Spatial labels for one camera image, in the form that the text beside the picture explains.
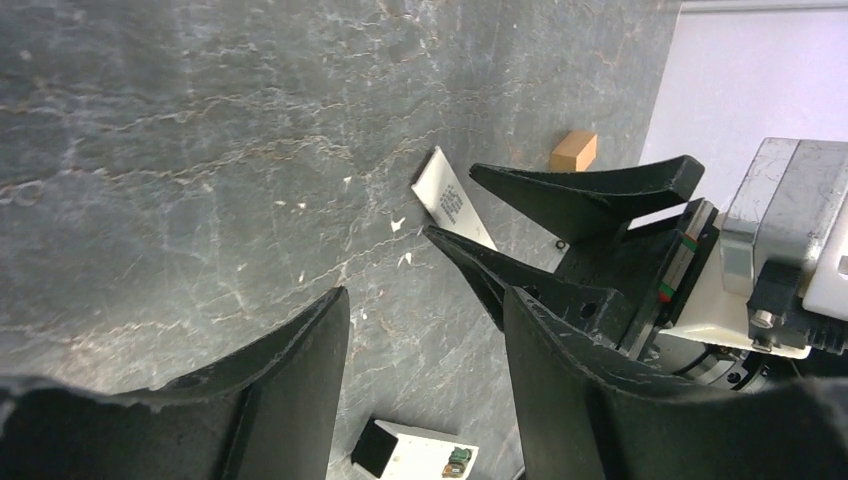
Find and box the brown wooden block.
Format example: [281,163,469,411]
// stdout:
[549,130,598,173]

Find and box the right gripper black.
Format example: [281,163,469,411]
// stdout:
[424,155,718,361]

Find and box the green battery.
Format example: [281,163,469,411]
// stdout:
[449,447,473,465]

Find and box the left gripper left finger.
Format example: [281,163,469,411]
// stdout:
[1,287,350,479]

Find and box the white remote battery cover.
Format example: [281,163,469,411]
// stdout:
[411,146,497,251]

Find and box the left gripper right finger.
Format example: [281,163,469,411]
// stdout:
[504,288,847,479]

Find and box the white black remote control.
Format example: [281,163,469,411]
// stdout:
[351,418,479,480]

